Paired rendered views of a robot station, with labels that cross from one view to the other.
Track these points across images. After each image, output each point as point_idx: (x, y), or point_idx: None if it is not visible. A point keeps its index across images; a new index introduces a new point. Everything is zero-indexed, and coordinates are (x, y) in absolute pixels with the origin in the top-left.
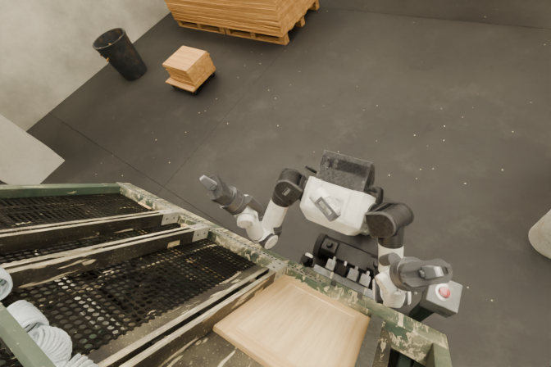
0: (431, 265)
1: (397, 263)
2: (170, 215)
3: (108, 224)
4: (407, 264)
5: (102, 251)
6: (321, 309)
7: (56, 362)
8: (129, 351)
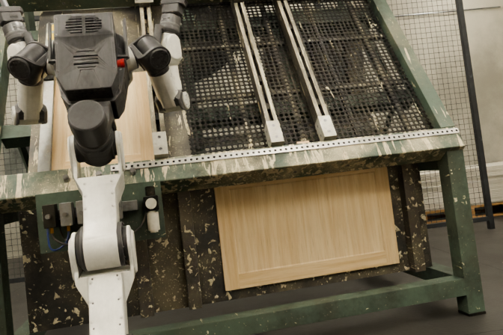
0: (4, 2)
1: (24, 25)
2: (319, 128)
3: (299, 69)
4: (18, 6)
5: (245, 45)
6: None
7: None
8: (148, 24)
